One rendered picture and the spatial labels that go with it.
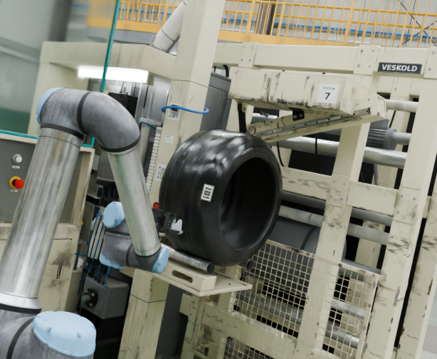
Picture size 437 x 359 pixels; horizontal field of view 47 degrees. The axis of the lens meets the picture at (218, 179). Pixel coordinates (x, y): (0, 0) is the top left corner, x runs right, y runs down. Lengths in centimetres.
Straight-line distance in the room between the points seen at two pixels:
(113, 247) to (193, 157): 51
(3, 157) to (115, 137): 96
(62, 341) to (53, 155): 46
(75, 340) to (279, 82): 153
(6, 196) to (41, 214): 93
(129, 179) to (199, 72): 103
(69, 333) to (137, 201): 45
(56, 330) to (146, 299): 122
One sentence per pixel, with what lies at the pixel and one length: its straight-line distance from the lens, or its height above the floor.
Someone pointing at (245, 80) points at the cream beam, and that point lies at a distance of 247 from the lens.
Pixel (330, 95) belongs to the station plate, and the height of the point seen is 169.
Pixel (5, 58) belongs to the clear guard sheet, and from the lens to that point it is 219.
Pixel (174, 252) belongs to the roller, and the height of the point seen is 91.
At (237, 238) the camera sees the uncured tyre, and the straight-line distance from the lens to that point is 241.
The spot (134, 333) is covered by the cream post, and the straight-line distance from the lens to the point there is 252.
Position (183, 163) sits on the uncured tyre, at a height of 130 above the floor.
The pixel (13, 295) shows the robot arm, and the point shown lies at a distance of 135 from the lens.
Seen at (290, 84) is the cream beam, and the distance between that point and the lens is 232.
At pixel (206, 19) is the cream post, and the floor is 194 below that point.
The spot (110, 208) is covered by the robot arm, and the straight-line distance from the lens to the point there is 177.
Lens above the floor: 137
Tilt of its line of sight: 3 degrees down
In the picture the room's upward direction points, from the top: 11 degrees clockwise
